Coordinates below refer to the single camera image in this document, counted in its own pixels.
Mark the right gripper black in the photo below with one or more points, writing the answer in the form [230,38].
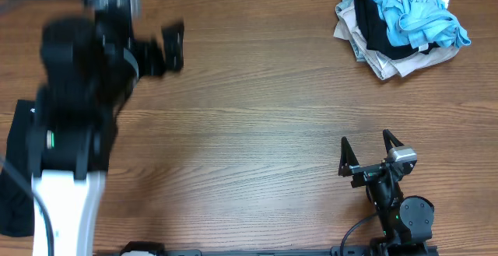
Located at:
[350,165]

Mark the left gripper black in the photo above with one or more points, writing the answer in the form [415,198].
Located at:
[156,57]

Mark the light blue printed t-shirt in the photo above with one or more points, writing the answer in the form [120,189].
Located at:
[420,22]

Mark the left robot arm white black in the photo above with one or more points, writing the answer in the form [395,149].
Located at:
[92,66]

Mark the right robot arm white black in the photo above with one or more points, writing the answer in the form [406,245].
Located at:
[406,222]

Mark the folded beige garment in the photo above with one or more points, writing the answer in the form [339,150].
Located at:
[383,66]

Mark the folded black garment on pile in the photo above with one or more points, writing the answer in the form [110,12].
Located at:
[375,30]

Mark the folded light grey-blue garment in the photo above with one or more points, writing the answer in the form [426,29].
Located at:
[342,32]

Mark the black garment on left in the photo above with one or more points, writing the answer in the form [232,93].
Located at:
[17,213]

